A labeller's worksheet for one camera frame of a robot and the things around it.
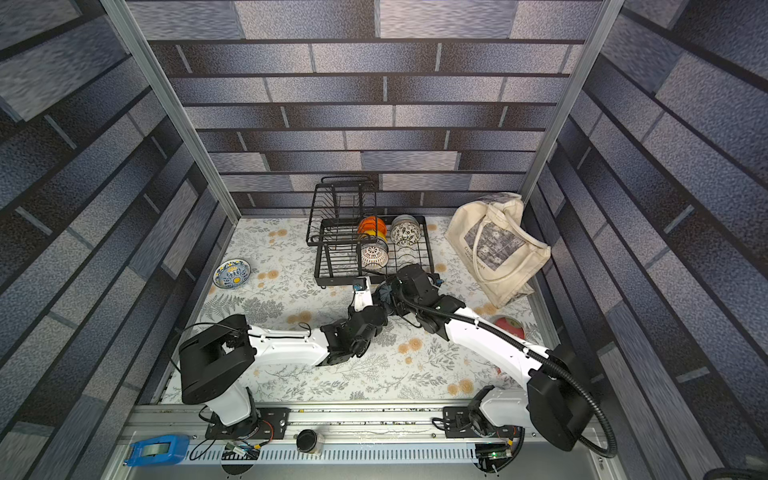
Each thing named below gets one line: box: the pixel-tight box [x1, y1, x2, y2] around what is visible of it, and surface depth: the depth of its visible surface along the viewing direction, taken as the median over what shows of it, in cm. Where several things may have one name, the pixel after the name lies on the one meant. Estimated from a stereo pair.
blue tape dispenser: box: [124, 434, 190, 467], surface depth 68 cm
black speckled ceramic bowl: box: [390, 214, 422, 247], surface depth 112 cm
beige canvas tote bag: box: [445, 192, 551, 308], surface depth 99 cm
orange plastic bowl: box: [358, 216, 387, 240], surface depth 112 cm
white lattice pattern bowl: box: [360, 239, 389, 269], surface depth 106 cm
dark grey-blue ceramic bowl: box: [377, 282, 393, 305], surface depth 87 cm
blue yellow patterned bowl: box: [212, 258, 251, 290], surface depth 102 cm
